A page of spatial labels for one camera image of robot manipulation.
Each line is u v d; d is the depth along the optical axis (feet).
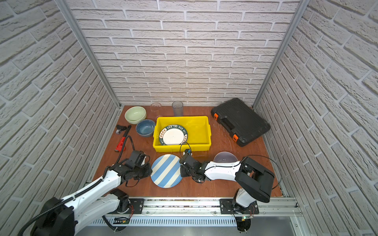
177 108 3.56
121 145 3.11
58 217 1.28
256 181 1.45
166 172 2.79
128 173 1.99
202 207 2.48
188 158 2.21
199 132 3.36
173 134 3.22
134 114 3.60
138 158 2.19
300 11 2.31
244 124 3.30
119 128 3.39
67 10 2.34
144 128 3.39
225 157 2.86
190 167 2.14
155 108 3.48
